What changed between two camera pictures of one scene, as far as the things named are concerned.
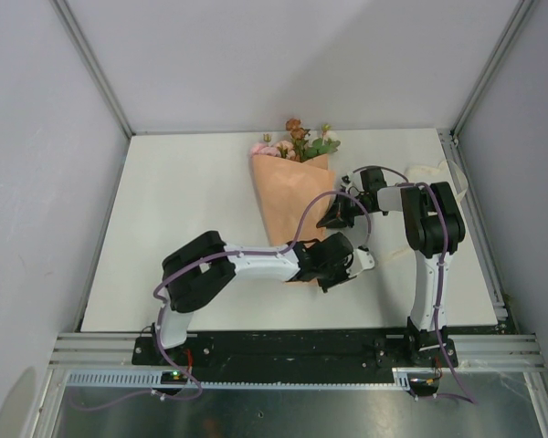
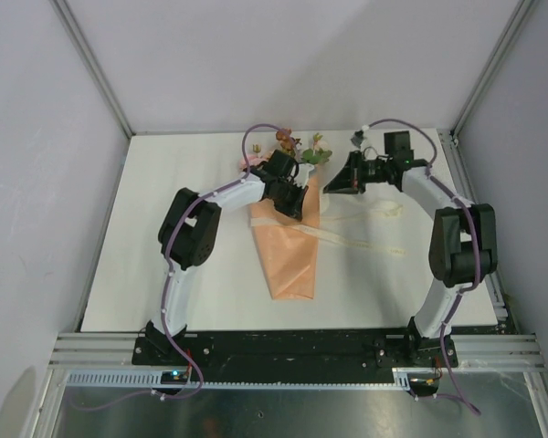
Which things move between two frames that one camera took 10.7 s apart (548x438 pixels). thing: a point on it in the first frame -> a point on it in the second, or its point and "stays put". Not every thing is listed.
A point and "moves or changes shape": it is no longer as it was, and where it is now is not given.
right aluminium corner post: (520, 16) stays put
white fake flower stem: (328, 143) moves or changes shape
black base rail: (216, 357) stays put
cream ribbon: (447, 172) -> (383, 209)
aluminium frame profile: (93, 351) stays put
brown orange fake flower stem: (298, 137) -> (285, 140)
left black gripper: (343, 276) -> (295, 208)
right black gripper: (337, 216) -> (351, 180)
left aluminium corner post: (72, 25) stays put
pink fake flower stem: (283, 149) -> (253, 158)
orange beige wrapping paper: (285, 189) moves or changes shape
